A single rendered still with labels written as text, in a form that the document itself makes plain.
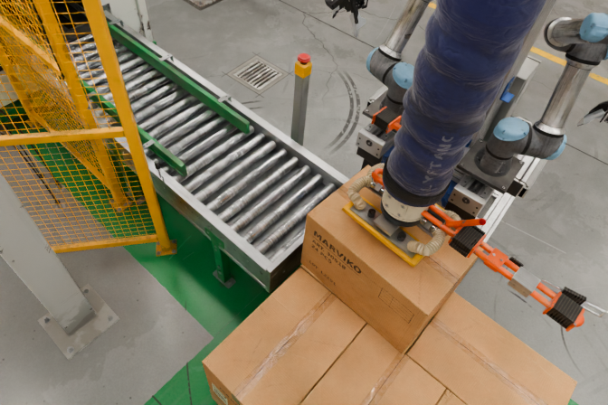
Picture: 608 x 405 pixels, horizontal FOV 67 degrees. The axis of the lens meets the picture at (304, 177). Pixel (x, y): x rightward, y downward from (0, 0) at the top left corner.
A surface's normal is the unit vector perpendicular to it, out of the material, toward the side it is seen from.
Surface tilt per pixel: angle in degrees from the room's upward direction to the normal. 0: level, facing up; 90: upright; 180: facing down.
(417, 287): 0
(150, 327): 0
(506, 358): 0
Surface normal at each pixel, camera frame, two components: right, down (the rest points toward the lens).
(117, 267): 0.07, -0.64
